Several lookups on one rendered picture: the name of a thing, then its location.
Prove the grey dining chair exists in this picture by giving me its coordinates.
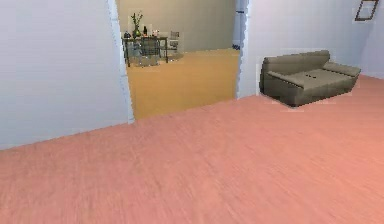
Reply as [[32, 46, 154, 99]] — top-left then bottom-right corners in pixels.
[[167, 30, 181, 56]]

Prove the dark dining chair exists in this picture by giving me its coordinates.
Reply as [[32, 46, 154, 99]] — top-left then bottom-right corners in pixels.
[[139, 37, 161, 66]]

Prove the dark dining table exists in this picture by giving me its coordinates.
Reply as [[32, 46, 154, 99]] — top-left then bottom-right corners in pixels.
[[121, 35, 170, 68]]

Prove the green house plant in vase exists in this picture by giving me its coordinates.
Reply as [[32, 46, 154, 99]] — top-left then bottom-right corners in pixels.
[[130, 11, 144, 38]]

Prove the olive grey sofa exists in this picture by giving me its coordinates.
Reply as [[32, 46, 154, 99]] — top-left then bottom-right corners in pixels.
[[259, 49, 362, 108]]

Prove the dark framed wall picture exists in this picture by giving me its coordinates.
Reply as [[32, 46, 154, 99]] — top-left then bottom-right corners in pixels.
[[354, 0, 380, 22]]

